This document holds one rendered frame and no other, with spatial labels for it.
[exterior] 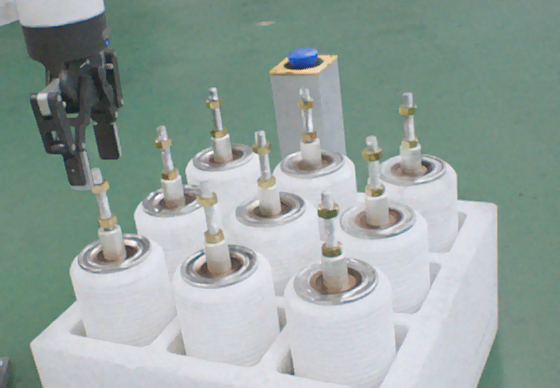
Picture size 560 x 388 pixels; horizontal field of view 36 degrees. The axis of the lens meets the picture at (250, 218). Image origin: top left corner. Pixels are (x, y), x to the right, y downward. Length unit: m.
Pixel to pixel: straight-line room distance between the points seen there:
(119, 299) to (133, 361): 0.06
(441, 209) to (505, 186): 0.55
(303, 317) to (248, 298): 0.07
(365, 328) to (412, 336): 0.08
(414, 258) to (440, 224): 0.11
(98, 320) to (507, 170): 0.88
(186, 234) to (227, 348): 0.17
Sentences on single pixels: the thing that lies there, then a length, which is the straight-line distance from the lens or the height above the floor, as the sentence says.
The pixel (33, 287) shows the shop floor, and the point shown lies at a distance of 1.39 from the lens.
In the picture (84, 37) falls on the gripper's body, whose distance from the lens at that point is 0.77.
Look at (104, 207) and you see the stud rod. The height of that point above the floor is 0.31.
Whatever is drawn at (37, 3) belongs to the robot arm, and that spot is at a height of 0.51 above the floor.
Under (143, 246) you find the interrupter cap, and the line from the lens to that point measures 0.88.
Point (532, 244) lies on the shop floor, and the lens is 1.32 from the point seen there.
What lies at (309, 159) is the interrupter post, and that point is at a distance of 0.99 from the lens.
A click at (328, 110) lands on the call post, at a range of 1.15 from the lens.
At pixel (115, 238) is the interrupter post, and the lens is 0.86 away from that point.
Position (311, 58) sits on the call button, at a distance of 1.14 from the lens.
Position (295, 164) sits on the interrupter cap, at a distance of 1.01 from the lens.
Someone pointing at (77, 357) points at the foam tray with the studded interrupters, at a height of 0.17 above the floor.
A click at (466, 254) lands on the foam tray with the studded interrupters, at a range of 0.94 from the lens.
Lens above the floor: 0.66
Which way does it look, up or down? 27 degrees down
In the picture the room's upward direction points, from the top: 9 degrees counter-clockwise
